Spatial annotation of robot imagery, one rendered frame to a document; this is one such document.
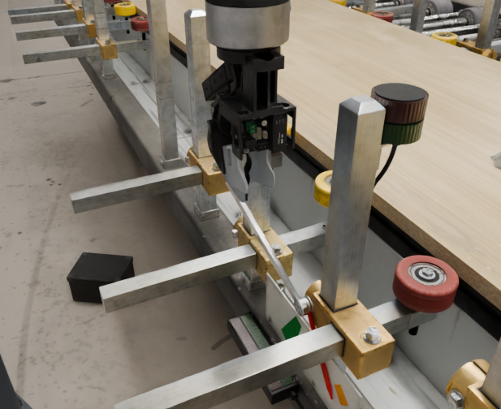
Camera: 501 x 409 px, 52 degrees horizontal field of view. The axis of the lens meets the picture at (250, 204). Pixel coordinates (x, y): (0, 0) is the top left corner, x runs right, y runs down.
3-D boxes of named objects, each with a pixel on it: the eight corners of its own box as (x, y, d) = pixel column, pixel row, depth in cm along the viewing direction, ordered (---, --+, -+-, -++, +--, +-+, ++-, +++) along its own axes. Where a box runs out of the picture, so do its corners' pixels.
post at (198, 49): (203, 234, 116) (189, 12, 90) (197, 226, 119) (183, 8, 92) (218, 230, 117) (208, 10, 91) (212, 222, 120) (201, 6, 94)
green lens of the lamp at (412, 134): (388, 148, 54) (391, 130, 53) (355, 127, 59) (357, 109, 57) (432, 138, 56) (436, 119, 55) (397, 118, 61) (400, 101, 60)
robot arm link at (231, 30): (192, -5, 56) (271, -13, 59) (195, 40, 59) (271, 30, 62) (224, 11, 49) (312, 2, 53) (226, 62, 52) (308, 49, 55)
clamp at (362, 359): (357, 381, 64) (362, 353, 61) (302, 310, 74) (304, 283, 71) (394, 365, 66) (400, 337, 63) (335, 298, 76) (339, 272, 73)
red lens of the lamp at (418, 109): (391, 127, 53) (395, 107, 52) (357, 106, 57) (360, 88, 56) (437, 117, 55) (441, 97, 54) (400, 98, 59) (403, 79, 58)
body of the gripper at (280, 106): (237, 166, 58) (235, 60, 51) (209, 136, 65) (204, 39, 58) (296, 152, 61) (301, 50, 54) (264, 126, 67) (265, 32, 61)
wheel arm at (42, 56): (25, 66, 172) (22, 54, 170) (24, 64, 175) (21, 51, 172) (152, 50, 187) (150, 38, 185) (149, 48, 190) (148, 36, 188)
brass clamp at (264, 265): (262, 286, 85) (263, 261, 82) (230, 240, 95) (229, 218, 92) (295, 275, 87) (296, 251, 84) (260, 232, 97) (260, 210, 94)
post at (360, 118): (321, 406, 77) (359, 107, 51) (310, 389, 80) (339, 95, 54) (341, 398, 79) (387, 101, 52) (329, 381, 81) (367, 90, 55)
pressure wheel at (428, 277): (408, 362, 69) (425, 299, 63) (373, 322, 75) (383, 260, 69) (454, 342, 72) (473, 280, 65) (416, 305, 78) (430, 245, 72)
